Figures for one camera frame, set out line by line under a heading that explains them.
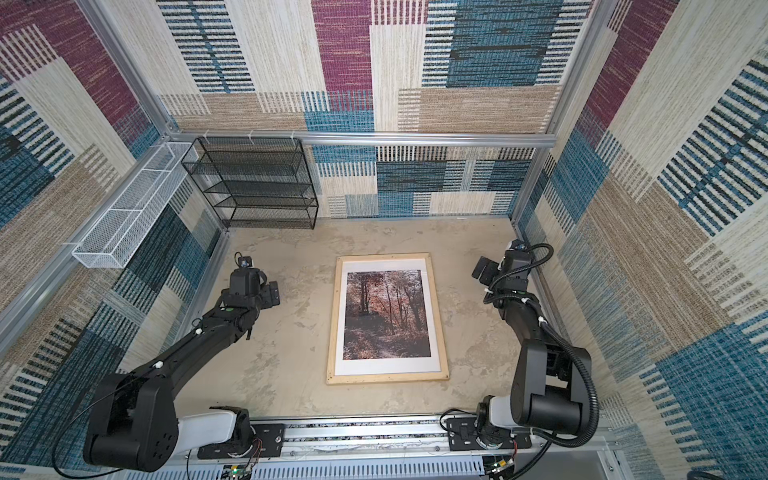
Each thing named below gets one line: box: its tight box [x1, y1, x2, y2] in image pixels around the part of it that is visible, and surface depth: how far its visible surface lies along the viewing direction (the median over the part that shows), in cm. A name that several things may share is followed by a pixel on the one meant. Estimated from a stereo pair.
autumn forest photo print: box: [343, 269, 432, 360], surface depth 96 cm
